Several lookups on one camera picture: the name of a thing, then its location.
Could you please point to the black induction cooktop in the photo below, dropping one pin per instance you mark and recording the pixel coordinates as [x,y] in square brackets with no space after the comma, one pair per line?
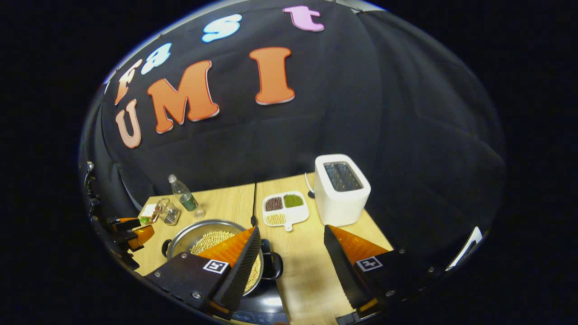
[266,307]

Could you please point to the white toaster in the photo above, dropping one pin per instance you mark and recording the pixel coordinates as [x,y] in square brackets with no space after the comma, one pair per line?
[341,198]

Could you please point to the white divided dish with beans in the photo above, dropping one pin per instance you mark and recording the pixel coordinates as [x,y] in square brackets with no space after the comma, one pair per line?
[285,210]

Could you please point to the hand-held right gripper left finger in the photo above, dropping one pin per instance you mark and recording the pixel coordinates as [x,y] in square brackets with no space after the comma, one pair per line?
[246,266]

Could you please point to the small white plate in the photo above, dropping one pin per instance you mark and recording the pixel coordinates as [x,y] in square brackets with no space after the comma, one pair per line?
[148,210]

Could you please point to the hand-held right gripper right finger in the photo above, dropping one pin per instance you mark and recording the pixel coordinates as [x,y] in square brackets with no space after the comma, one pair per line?
[338,266]

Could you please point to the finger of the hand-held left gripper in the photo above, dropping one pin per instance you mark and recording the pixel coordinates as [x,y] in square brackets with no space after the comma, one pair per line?
[128,221]
[142,238]

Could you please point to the clear plastic water bottle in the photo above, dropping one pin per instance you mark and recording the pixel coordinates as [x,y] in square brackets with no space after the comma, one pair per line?
[186,198]

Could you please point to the steel pot with soybeans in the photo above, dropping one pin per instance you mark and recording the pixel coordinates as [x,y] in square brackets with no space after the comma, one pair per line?
[203,237]

